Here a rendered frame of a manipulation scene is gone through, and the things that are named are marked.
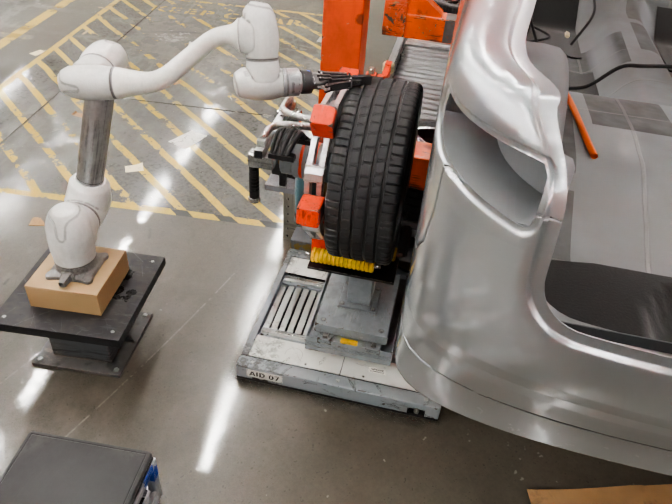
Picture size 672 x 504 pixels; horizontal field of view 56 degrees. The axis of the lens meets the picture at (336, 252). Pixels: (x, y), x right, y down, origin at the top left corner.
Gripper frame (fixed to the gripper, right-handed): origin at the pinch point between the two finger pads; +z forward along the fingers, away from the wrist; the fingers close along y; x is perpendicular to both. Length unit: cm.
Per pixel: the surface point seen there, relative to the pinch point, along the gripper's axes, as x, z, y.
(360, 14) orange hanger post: 5.1, 11.2, -46.8
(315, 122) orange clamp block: -6.3, -18.0, 15.6
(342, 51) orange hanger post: -10, 6, -49
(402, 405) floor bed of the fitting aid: -114, 15, 49
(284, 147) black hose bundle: -18.9, -26.5, 8.4
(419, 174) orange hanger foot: -60, 40, -32
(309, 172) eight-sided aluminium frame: -22.5, -19.9, 18.9
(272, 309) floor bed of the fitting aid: -114, -28, -12
